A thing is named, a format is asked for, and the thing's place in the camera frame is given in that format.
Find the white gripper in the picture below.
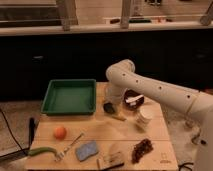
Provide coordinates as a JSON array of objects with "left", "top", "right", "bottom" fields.
[{"left": 105, "top": 83, "right": 126, "bottom": 105}]

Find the dark metal cup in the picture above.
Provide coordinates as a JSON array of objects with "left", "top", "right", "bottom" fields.
[{"left": 103, "top": 103, "right": 116, "bottom": 114}]

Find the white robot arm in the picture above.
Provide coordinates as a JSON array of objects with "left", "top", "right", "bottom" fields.
[{"left": 105, "top": 59, "right": 213, "bottom": 171}]

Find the green plastic tray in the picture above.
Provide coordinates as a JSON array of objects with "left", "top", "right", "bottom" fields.
[{"left": 41, "top": 79, "right": 96, "bottom": 116}]

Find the dark red bowl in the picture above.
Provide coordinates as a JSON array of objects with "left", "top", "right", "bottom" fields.
[{"left": 124, "top": 90, "right": 144, "bottom": 110}]

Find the blue sponge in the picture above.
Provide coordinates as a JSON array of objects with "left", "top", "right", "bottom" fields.
[{"left": 75, "top": 141, "right": 99, "bottom": 162}]

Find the wooden block brush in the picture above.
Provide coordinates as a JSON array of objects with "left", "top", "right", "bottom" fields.
[{"left": 97, "top": 152, "right": 125, "bottom": 170}]

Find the orange fruit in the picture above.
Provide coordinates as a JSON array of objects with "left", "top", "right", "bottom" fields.
[{"left": 53, "top": 126, "right": 67, "bottom": 140}]

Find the silver metal fork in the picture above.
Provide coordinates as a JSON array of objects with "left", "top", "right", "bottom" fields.
[{"left": 55, "top": 133, "right": 84, "bottom": 162}]

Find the green handled brush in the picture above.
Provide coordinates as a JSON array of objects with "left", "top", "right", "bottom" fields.
[{"left": 28, "top": 147, "right": 57, "bottom": 157}]

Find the black cable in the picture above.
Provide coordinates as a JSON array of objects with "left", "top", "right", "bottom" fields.
[{"left": 0, "top": 109, "right": 29, "bottom": 160}]

